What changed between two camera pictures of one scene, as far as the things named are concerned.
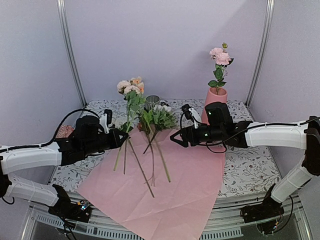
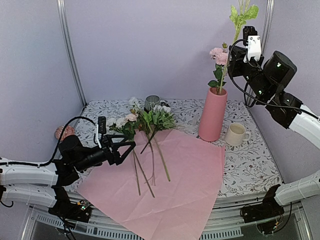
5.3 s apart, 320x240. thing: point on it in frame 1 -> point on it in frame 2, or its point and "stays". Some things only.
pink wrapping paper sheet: (152, 187) stays
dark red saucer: (163, 103) stays
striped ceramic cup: (151, 100) stays
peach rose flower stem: (132, 89) -> (130, 125)
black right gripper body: (215, 134) -> (262, 83)
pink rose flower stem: (222, 59) stays
